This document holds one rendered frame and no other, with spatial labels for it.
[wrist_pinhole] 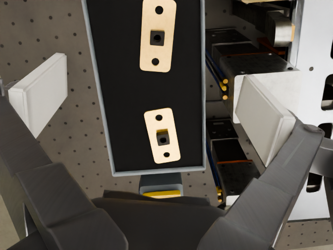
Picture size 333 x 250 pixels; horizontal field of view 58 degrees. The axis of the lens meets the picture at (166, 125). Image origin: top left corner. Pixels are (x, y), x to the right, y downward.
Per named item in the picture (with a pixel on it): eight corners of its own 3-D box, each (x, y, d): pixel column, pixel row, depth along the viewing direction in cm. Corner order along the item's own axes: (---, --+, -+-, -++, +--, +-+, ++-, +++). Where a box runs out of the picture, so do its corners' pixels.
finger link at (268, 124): (282, 117, 14) (298, 118, 14) (243, 73, 20) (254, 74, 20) (265, 169, 15) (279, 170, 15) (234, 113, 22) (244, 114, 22)
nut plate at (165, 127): (180, 158, 44) (181, 163, 43) (155, 162, 44) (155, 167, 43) (171, 106, 40) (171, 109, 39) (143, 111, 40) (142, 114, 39)
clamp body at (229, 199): (230, 136, 96) (268, 219, 63) (193, 139, 96) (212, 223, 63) (230, 115, 92) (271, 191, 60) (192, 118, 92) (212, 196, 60)
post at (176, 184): (173, 112, 91) (186, 217, 52) (147, 114, 91) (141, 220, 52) (171, 89, 88) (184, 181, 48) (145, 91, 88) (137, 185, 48)
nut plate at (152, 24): (169, 71, 38) (170, 74, 37) (139, 69, 38) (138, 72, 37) (176, 0, 34) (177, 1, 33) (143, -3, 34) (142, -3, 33)
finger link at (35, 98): (29, 149, 14) (13, 148, 14) (68, 96, 21) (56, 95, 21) (24, 90, 13) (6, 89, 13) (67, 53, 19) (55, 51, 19)
